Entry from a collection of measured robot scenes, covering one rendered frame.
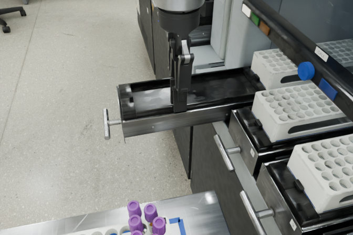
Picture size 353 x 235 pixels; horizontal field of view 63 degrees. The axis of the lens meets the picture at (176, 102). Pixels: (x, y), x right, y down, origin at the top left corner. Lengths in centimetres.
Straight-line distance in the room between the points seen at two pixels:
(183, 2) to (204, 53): 52
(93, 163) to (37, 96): 75
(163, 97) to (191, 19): 25
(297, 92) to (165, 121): 29
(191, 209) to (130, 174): 108
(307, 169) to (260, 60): 32
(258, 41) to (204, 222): 49
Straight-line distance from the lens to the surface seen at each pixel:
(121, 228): 41
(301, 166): 53
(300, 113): 61
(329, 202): 52
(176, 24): 51
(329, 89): 48
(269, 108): 60
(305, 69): 50
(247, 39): 78
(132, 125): 65
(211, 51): 101
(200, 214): 48
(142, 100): 69
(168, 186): 149
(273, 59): 76
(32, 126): 195
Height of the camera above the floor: 125
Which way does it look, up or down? 41 degrees down
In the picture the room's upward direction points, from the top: straight up
